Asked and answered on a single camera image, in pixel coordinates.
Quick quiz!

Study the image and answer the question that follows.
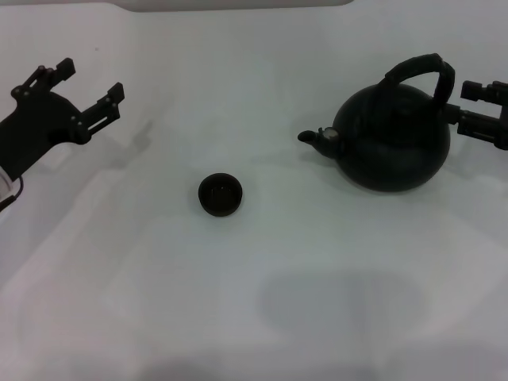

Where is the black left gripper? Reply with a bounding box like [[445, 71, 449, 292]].
[[0, 58, 125, 175]]

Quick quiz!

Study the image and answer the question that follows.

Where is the black round teapot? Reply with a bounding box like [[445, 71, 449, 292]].
[[297, 52, 456, 194]]

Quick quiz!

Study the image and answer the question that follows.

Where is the dark round teacup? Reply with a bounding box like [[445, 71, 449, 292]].
[[198, 172, 244, 218]]

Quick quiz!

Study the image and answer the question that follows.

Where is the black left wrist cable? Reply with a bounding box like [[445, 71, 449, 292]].
[[0, 178, 25, 211]]

